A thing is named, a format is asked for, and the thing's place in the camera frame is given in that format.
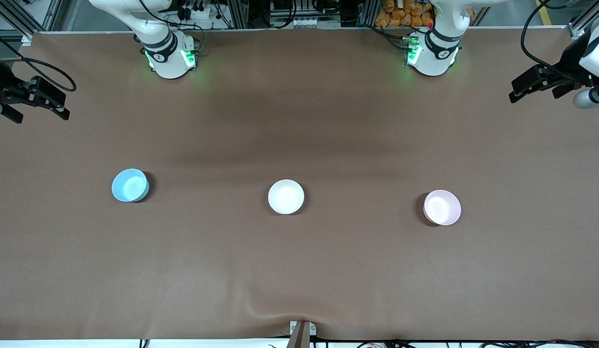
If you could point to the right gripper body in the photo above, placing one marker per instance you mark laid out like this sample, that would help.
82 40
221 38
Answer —
0 83

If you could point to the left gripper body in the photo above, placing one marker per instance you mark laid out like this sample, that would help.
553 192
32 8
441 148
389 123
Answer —
568 62

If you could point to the pink bowl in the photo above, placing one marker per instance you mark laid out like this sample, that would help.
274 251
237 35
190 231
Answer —
442 208

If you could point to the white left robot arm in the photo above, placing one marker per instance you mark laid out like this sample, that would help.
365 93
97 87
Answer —
432 58

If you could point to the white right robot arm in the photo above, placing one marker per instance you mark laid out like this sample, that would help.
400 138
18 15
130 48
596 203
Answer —
166 58

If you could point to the blue bowl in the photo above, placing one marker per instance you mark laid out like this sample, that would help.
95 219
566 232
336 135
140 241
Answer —
130 186

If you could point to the white bowl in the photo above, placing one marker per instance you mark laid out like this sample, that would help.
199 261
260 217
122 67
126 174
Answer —
285 196

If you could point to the bag of orange items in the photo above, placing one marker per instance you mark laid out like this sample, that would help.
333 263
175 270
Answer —
396 17

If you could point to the white power strip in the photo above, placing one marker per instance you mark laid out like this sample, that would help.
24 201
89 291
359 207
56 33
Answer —
197 14

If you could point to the white terminal block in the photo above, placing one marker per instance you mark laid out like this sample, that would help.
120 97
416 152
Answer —
304 21

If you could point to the brown table cover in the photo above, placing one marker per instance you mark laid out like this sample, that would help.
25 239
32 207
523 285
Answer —
299 266

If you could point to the aluminium frame profile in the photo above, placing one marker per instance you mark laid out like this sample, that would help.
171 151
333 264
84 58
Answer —
577 29
14 21

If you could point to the aluminium frame post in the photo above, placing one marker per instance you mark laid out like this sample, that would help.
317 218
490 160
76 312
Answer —
239 14

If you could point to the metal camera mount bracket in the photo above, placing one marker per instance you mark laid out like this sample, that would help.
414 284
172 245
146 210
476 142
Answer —
301 336

